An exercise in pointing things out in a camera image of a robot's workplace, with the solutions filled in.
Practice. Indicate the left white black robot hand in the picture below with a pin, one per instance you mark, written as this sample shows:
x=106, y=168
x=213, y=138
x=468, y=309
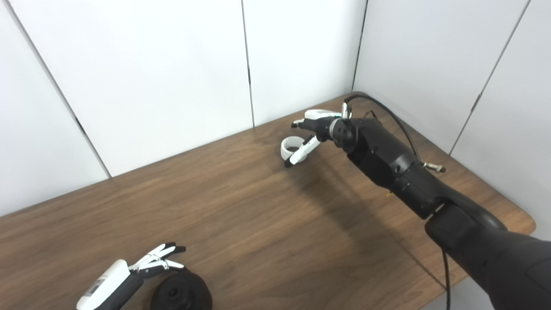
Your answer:
x=112, y=282

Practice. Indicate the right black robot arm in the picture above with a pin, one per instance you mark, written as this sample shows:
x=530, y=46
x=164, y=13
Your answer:
x=387, y=159

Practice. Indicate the round black plastic part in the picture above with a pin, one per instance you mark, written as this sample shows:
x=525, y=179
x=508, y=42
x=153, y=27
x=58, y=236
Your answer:
x=189, y=292

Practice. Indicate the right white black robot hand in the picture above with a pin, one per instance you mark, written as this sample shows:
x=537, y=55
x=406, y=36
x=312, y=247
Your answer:
x=318, y=125

